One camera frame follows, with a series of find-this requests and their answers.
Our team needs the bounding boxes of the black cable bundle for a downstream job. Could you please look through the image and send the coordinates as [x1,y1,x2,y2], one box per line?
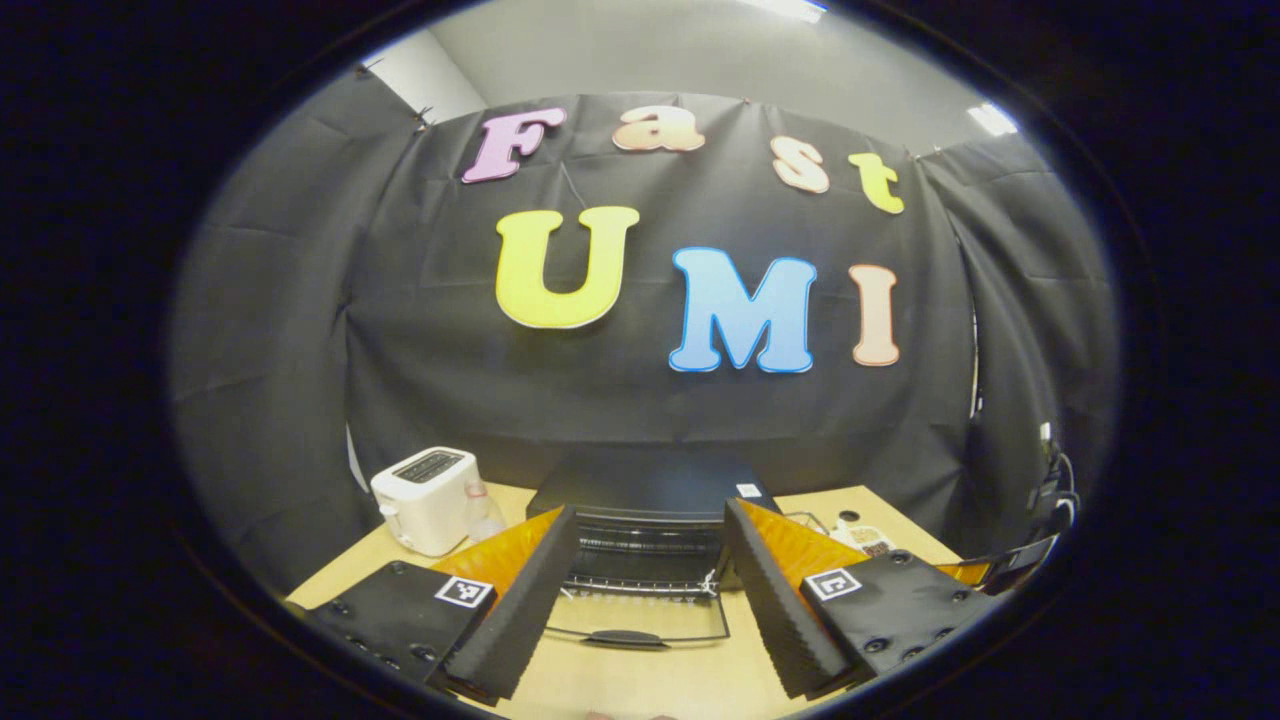
[1028,420,1083,536]

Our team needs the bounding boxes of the black electric oven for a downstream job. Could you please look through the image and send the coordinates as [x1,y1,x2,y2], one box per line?
[527,458,783,653]

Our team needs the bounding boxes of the white toaster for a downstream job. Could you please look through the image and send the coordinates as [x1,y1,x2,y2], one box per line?
[369,446,484,559]

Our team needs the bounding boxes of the white divided plate with beans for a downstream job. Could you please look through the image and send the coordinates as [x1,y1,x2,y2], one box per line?
[828,520,898,561]

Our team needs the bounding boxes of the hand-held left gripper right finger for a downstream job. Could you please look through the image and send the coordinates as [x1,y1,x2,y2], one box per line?
[722,497,1001,701]

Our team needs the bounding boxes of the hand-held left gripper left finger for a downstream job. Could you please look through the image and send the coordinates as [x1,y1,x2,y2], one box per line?
[285,504,581,703]

